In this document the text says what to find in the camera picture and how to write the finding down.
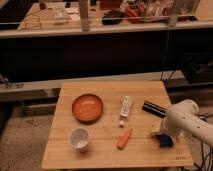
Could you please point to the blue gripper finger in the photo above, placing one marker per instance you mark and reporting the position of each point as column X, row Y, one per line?
column 165, row 142
column 157, row 134

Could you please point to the white tube bottle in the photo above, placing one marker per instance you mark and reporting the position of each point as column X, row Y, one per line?
column 125, row 109

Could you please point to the wooden table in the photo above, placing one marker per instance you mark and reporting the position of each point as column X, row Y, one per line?
column 141, row 150

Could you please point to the black rectangular box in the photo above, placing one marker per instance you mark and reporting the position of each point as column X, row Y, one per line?
column 154, row 109

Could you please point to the red tool on shelf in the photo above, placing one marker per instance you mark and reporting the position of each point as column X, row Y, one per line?
column 135, row 13

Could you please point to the orange ceramic bowl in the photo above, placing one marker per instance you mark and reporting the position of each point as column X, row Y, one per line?
column 87, row 108

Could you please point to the black crate at right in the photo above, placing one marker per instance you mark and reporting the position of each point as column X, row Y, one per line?
column 198, row 67

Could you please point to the white cup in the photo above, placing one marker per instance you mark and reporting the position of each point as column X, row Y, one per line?
column 79, row 138

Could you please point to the black bag on shelf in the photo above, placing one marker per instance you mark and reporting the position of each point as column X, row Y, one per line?
column 112, row 17

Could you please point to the grey metal post right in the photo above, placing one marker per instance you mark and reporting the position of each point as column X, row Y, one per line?
column 174, row 13

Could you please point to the grey metal post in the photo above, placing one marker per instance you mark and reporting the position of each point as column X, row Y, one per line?
column 174, row 13
column 83, row 9

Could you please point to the orange toy carrot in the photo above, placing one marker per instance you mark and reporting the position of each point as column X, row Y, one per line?
column 124, row 139

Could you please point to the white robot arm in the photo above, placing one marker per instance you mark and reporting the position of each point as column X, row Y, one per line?
column 183, row 116

